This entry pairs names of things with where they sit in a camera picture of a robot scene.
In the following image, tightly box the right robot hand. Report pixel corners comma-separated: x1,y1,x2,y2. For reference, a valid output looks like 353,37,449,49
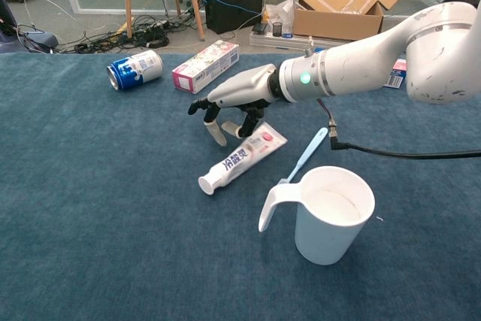
187,64,281,148

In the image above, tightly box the white toothpaste tube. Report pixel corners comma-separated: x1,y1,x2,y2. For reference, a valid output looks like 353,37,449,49
198,121,289,196

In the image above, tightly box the light blue toothbrush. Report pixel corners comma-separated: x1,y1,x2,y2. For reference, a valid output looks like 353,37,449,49
277,126,329,186

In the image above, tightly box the pink floral toothpaste box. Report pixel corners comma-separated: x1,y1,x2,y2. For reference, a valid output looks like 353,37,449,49
171,39,241,95

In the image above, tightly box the aluminium profile platform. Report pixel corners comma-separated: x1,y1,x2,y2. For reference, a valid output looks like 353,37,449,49
249,31,362,55

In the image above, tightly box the white plastic bag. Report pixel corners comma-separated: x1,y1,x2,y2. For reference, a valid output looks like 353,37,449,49
262,0,296,35

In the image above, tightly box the black computer tower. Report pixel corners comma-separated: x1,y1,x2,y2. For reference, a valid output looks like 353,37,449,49
202,0,265,35

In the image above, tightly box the open cardboard box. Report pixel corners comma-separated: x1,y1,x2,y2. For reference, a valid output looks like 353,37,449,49
277,0,412,44

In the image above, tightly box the blue and white can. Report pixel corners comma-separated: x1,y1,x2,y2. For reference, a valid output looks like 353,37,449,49
106,49,164,92

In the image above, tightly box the blue cookie box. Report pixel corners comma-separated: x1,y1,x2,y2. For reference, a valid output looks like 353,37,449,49
313,47,409,91

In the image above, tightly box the blue carpet mat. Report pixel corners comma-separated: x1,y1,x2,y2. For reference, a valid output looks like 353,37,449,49
0,52,481,321

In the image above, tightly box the dark blue rounded base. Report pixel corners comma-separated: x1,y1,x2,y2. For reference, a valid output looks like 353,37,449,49
0,0,59,54

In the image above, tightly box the blue network cable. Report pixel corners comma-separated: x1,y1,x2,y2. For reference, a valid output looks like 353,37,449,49
204,0,264,18

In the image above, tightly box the black floor cable bundle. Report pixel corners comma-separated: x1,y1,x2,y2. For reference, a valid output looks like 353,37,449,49
59,14,202,54

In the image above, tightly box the white plastic mug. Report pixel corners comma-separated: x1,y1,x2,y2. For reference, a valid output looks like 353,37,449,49
258,165,376,266

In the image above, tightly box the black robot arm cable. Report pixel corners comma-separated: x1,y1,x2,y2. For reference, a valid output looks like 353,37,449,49
317,98,481,159

